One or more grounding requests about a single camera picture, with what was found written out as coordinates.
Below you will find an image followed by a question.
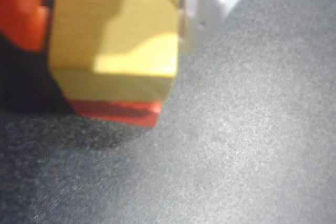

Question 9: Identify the yellow wooden cube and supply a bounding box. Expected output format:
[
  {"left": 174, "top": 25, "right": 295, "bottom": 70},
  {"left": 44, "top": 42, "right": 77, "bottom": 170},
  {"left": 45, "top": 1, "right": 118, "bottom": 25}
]
[{"left": 48, "top": 0, "right": 182, "bottom": 104}]

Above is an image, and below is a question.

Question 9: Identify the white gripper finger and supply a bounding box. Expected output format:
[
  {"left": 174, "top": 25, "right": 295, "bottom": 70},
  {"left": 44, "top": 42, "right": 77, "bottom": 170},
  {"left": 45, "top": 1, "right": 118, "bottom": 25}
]
[{"left": 178, "top": 0, "right": 263, "bottom": 56}]

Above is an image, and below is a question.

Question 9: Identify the red wooden cube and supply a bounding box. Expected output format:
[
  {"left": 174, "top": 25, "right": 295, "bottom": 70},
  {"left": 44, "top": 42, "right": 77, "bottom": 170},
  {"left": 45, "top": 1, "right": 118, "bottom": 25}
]
[{"left": 62, "top": 95, "right": 162, "bottom": 129}]

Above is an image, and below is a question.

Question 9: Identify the black table mat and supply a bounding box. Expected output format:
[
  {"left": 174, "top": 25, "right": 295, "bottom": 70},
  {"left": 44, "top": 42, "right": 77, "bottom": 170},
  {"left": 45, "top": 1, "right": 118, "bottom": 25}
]
[{"left": 0, "top": 0, "right": 336, "bottom": 224}]

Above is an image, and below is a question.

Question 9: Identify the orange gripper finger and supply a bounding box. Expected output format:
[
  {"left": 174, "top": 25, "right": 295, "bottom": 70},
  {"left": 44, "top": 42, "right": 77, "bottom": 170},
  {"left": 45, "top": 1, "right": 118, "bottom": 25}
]
[{"left": 0, "top": 0, "right": 54, "bottom": 53}]

